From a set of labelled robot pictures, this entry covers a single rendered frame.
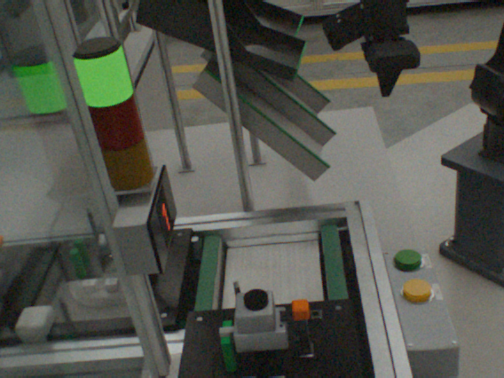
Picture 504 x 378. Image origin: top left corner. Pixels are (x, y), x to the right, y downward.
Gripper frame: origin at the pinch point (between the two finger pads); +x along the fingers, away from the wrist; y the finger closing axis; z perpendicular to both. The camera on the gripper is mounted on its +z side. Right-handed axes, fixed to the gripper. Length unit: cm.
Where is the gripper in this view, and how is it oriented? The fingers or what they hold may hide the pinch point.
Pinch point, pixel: (384, 73)
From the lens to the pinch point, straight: 92.3
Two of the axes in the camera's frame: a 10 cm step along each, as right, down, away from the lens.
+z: -9.9, 0.9, 1.0
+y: -0.4, 5.3, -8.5
